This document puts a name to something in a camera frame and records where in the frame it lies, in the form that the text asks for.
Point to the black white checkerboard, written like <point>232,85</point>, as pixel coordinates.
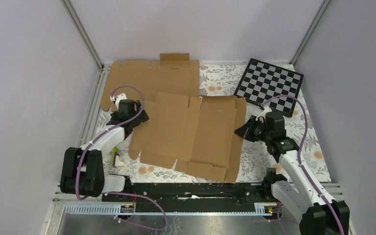
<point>262,81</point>

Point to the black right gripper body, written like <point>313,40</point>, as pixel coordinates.
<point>259,132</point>

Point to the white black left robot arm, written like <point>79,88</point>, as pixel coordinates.
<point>83,171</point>

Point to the cardboard box sheet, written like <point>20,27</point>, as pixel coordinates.
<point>193,135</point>

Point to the black base rail bar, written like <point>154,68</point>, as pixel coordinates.
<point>202,197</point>

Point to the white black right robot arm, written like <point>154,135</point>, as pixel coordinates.
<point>316,211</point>

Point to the lower flat cardboard sheet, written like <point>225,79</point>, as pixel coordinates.
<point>174,73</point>

